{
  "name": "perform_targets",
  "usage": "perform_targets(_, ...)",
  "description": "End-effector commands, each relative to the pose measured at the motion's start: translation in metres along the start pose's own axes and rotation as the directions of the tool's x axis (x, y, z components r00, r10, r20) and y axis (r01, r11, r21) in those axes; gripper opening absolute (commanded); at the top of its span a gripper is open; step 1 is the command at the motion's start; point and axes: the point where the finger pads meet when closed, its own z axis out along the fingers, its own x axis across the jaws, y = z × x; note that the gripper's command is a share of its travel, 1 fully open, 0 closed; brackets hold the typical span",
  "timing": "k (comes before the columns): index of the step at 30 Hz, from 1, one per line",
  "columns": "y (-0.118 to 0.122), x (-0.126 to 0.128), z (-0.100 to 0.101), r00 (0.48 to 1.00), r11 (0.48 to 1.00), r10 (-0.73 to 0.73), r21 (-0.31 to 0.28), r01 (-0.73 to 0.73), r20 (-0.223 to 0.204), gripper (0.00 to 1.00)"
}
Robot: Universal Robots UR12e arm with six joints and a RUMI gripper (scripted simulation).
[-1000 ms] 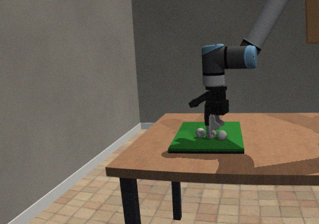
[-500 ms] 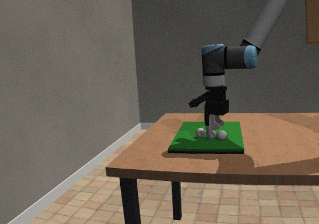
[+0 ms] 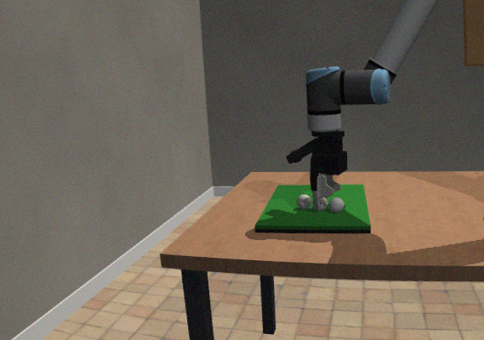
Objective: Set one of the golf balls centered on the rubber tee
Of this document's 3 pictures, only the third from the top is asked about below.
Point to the green turf mat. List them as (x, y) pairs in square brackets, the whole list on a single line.
[(282, 215)]

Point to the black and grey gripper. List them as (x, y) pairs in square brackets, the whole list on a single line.
[(328, 160)]

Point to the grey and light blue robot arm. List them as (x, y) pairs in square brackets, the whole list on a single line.
[(328, 88)]

